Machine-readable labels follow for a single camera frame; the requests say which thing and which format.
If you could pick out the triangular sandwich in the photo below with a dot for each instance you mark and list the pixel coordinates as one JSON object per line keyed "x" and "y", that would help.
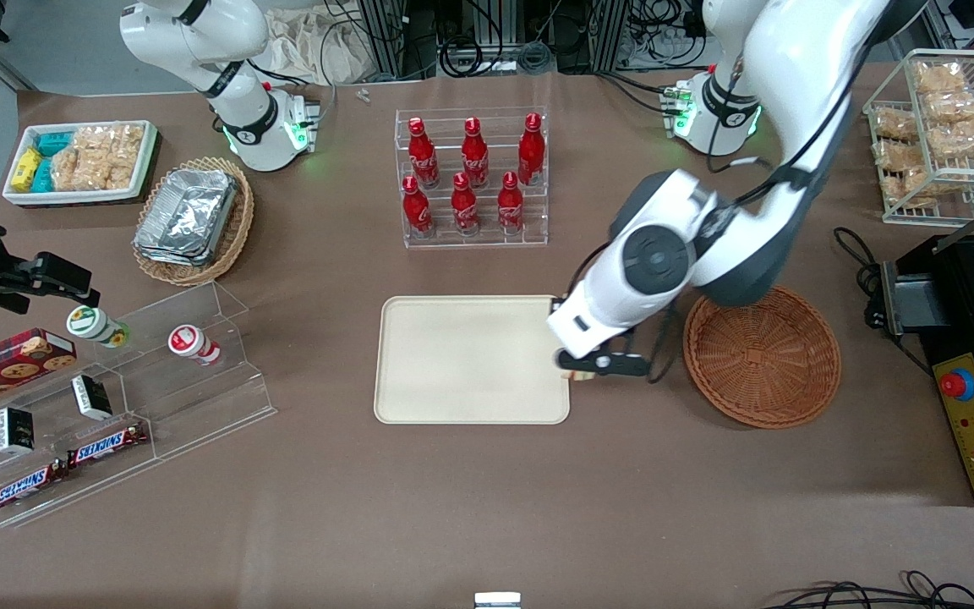
{"x": 582, "y": 378}

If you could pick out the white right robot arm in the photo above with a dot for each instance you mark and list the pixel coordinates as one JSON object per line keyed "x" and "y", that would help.
{"x": 242, "y": 101}

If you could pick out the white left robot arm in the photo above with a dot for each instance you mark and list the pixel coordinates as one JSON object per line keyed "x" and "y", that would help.
{"x": 757, "y": 245}

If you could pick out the white rectangular snack tray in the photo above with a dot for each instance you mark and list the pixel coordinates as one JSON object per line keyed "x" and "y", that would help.
{"x": 81, "y": 197}

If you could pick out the brown wicker basket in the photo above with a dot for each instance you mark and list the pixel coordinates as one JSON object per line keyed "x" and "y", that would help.
{"x": 766, "y": 364}

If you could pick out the beige plastic tray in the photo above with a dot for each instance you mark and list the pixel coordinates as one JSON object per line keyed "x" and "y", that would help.
{"x": 470, "y": 359}

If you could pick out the light wicker basket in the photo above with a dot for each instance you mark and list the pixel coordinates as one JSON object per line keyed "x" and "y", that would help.
{"x": 238, "y": 228}

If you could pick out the green lid yogurt bottle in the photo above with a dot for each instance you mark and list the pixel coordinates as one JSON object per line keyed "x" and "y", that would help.
{"x": 94, "y": 326}

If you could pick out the red plaid cookie box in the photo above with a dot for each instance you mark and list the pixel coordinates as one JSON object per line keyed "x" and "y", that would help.
{"x": 9, "y": 364}

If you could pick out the teal snack box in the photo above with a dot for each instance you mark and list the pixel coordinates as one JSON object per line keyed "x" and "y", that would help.
{"x": 54, "y": 144}
{"x": 42, "y": 176}

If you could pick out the small black box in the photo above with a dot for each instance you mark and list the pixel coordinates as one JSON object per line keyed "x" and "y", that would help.
{"x": 15, "y": 430}
{"x": 92, "y": 397}

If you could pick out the clear rice cracker bag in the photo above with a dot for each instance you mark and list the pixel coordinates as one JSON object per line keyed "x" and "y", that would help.
{"x": 90, "y": 172}
{"x": 111, "y": 139}

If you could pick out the yellow snack box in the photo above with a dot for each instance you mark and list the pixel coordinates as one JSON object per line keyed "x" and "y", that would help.
{"x": 26, "y": 169}

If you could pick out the red lid yogurt bottle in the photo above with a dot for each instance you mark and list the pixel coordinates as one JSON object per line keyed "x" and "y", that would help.
{"x": 191, "y": 342}

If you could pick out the stack of foil trays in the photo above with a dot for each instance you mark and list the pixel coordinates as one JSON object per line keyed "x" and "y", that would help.
{"x": 187, "y": 216}

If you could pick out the Snickers chocolate bar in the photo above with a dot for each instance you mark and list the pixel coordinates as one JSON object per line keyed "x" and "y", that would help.
{"x": 26, "y": 488}
{"x": 106, "y": 445}

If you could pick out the clear acrylic step display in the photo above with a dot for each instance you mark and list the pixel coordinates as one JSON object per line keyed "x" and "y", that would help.
{"x": 199, "y": 397}

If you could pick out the clear acrylic bottle rack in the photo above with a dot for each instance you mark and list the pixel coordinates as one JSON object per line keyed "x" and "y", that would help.
{"x": 487, "y": 238}

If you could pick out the red cola bottle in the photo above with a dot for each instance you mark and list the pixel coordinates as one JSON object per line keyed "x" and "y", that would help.
{"x": 423, "y": 156}
{"x": 464, "y": 208}
{"x": 510, "y": 205}
{"x": 475, "y": 156}
{"x": 417, "y": 210}
{"x": 531, "y": 152}

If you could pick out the bagged fried snack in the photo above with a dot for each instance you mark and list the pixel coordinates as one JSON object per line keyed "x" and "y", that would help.
{"x": 939, "y": 76}
{"x": 954, "y": 106}
{"x": 894, "y": 124}
{"x": 965, "y": 137}
{"x": 905, "y": 188}
{"x": 899, "y": 155}

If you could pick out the black countertop appliance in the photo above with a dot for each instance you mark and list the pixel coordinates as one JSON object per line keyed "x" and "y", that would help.
{"x": 960, "y": 288}

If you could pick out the beige cloth bag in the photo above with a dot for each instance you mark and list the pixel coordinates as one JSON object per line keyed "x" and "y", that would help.
{"x": 318, "y": 46}

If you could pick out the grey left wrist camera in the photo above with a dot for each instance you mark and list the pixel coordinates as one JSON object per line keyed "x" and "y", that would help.
{"x": 614, "y": 364}

